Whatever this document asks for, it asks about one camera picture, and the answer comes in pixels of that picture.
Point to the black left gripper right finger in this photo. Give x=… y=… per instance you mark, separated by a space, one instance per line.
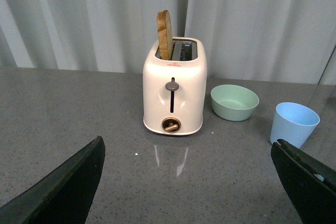
x=309 y=184

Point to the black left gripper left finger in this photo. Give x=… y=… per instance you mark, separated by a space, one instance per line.
x=63 y=196

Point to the light blue cup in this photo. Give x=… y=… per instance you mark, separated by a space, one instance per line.
x=293 y=123

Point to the mint green bowl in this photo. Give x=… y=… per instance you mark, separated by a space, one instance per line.
x=234 y=103

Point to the cream white toaster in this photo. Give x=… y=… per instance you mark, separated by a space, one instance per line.
x=174 y=90

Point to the toasted bread slice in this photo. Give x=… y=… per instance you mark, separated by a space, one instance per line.
x=164 y=31

